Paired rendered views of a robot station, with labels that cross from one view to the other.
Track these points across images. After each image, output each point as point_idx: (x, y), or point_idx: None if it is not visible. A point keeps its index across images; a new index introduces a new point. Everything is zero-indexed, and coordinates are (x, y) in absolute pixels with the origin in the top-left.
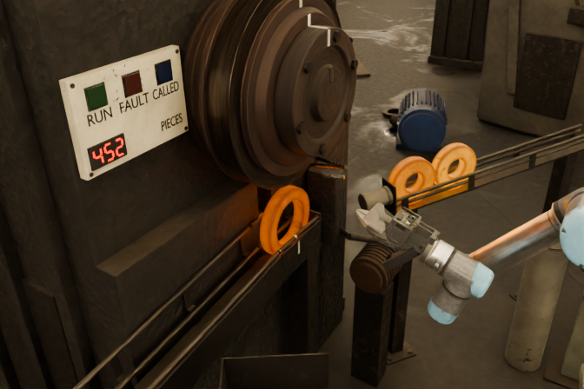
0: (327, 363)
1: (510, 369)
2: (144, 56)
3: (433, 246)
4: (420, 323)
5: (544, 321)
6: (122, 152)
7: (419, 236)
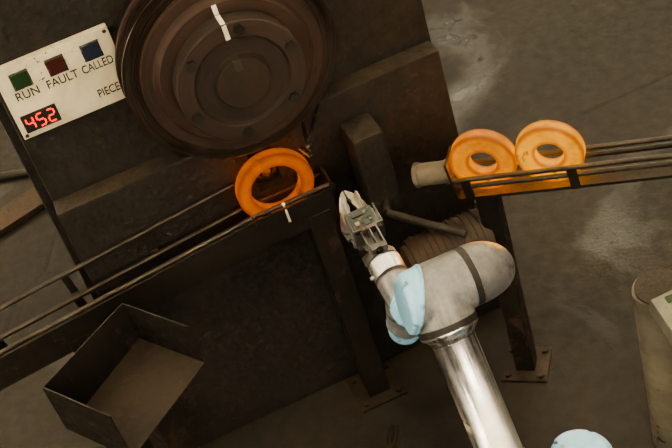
0: (190, 334)
1: (648, 445)
2: (67, 40)
3: (373, 256)
4: (593, 345)
5: (662, 394)
6: (56, 118)
7: (365, 241)
